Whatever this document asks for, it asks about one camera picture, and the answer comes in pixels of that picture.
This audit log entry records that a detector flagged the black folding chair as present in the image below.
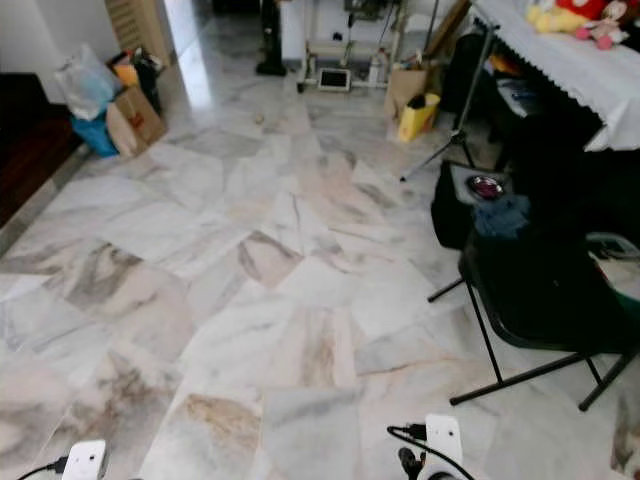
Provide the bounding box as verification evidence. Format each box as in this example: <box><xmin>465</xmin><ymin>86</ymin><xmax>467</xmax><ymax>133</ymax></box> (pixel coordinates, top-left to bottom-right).
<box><xmin>427</xmin><ymin>232</ymin><xmax>640</xmax><ymax>413</ymax></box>

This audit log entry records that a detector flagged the blue cloth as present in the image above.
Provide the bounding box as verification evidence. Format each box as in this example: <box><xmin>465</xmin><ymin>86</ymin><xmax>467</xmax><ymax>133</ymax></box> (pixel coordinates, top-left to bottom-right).
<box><xmin>473</xmin><ymin>195</ymin><xmax>533</xmax><ymax>239</ymax></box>

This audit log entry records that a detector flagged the dark red bowl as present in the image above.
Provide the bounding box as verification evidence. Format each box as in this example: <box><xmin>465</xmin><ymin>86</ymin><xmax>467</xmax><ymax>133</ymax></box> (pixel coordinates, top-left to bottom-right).
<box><xmin>468</xmin><ymin>175</ymin><xmax>507</xmax><ymax>201</ymax></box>

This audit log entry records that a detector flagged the yellow bag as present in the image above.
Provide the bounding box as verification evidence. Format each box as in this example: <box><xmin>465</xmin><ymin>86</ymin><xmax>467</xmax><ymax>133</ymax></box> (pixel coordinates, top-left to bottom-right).
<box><xmin>396</xmin><ymin>93</ymin><xmax>442</xmax><ymax>144</ymax></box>

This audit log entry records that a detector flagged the black tripod stand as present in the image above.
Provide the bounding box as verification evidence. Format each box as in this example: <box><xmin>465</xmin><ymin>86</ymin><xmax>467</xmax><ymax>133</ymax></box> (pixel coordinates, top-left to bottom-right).
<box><xmin>398</xmin><ymin>22</ymin><xmax>501</xmax><ymax>183</ymax></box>

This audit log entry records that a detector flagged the brown cardboard box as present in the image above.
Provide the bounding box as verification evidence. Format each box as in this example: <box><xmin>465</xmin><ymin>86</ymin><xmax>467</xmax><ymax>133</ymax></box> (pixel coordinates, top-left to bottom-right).
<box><xmin>384</xmin><ymin>65</ymin><xmax>436</xmax><ymax>119</ymax></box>

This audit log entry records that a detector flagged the white framed tablet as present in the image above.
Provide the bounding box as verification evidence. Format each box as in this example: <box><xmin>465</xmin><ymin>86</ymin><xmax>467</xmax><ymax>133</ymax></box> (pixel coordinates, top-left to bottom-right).
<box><xmin>317</xmin><ymin>68</ymin><xmax>352</xmax><ymax>93</ymax></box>

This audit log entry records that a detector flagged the dark wooden furniture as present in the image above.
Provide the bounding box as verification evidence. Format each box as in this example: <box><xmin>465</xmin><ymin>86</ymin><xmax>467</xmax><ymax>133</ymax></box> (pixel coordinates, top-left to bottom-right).
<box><xmin>0</xmin><ymin>72</ymin><xmax>83</xmax><ymax>229</ymax></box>

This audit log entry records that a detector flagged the white metal rack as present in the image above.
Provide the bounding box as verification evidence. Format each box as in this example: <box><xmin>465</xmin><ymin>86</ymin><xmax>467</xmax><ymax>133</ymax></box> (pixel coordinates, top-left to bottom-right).
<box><xmin>297</xmin><ymin>0</ymin><xmax>431</xmax><ymax>94</ymax></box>

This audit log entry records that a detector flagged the table with white cloth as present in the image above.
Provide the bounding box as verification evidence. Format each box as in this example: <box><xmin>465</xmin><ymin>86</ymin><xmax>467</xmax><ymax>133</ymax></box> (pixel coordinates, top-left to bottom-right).
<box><xmin>470</xmin><ymin>0</ymin><xmax>640</xmax><ymax>153</ymax></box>

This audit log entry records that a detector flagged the brown paper bag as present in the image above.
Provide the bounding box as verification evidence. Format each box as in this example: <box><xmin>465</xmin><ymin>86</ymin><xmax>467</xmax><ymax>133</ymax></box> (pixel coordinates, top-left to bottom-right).
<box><xmin>106</xmin><ymin>85</ymin><xmax>169</xmax><ymax>158</ymax></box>

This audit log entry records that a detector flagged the blue bag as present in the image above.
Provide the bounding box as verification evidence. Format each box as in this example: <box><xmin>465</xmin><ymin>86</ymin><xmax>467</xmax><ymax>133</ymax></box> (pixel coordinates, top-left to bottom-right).
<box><xmin>72</xmin><ymin>115</ymin><xmax>119</xmax><ymax>159</ymax></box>

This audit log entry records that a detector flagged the black vacuum cleaner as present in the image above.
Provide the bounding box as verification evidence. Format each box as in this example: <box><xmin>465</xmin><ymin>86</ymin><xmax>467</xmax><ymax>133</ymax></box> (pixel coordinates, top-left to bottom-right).
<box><xmin>256</xmin><ymin>0</ymin><xmax>288</xmax><ymax>78</ymax></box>

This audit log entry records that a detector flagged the yellow plush toy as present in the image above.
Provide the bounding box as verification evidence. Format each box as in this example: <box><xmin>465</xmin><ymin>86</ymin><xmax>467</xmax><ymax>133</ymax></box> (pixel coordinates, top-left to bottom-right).
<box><xmin>525</xmin><ymin>3</ymin><xmax>586</xmax><ymax>36</ymax></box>

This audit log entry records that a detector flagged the clear plastic bag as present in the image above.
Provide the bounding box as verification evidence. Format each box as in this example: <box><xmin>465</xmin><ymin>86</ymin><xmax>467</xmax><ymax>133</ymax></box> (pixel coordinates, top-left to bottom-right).
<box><xmin>57</xmin><ymin>43</ymin><xmax>121</xmax><ymax>121</ymax></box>

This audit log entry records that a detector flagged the pink plush toy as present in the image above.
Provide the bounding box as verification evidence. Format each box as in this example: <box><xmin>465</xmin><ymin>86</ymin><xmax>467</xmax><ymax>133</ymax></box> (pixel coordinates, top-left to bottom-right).
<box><xmin>575</xmin><ymin>3</ymin><xmax>631</xmax><ymax>51</ymax></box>

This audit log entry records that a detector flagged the small black bag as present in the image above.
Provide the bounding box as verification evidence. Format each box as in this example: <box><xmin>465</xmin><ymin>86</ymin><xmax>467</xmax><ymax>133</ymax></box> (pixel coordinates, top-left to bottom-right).
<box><xmin>132</xmin><ymin>47</ymin><xmax>166</xmax><ymax>99</ymax></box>

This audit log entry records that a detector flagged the orange container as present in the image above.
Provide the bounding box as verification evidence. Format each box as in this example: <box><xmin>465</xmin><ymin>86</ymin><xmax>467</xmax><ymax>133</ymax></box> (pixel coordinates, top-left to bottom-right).
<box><xmin>115</xmin><ymin>62</ymin><xmax>141</xmax><ymax>89</ymax></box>

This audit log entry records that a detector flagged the red plush toy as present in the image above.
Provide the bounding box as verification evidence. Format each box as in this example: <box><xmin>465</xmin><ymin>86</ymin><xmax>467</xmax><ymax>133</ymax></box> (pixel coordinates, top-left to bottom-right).
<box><xmin>557</xmin><ymin>0</ymin><xmax>613</xmax><ymax>21</ymax></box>

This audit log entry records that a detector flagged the slatted light wooden cabinet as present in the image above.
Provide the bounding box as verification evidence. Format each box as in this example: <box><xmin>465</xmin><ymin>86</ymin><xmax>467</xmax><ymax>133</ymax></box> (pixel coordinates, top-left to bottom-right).
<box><xmin>104</xmin><ymin>0</ymin><xmax>173</xmax><ymax>63</ymax></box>

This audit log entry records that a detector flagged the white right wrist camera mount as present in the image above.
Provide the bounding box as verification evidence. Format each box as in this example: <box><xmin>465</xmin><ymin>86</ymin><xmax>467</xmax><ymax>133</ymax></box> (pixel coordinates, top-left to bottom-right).
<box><xmin>424</xmin><ymin>414</ymin><xmax>463</xmax><ymax>466</ymax></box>

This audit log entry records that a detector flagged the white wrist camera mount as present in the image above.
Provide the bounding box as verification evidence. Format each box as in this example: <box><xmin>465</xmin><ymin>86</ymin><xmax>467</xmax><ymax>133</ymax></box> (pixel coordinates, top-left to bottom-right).
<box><xmin>424</xmin><ymin>414</ymin><xmax>463</xmax><ymax>466</ymax></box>
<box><xmin>62</xmin><ymin>440</ymin><xmax>107</xmax><ymax>480</ymax></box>

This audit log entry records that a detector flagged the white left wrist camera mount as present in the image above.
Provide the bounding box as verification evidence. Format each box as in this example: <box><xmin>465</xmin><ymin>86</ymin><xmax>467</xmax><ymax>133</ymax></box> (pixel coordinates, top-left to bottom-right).
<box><xmin>62</xmin><ymin>440</ymin><xmax>107</xmax><ymax>480</ymax></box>

